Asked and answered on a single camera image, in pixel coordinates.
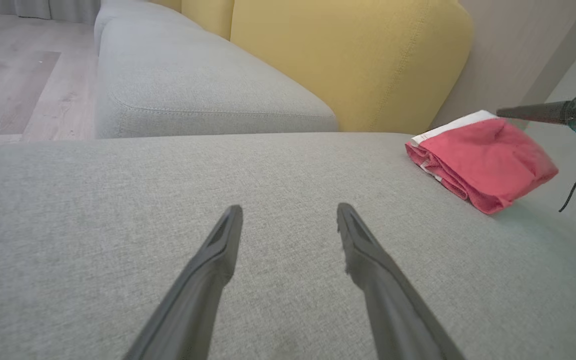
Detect yellow sofa back cushion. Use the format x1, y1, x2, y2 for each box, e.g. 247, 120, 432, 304
230, 0, 474, 135

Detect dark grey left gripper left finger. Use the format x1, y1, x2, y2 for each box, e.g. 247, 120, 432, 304
122, 204, 244, 360

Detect large grey sofa seat cushion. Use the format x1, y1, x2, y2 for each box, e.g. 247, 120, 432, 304
0, 65, 576, 360

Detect grey curtain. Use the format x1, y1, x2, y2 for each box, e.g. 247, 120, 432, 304
0, 0, 102, 25

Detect red shorts with white stripe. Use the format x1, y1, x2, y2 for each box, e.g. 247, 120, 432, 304
405, 109, 560, 216

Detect small grey sofa seat cushion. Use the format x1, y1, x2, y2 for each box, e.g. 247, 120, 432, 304
93, 0, 339, 140

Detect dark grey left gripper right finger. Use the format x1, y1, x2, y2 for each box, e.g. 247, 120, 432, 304
336, 202, 467, 360

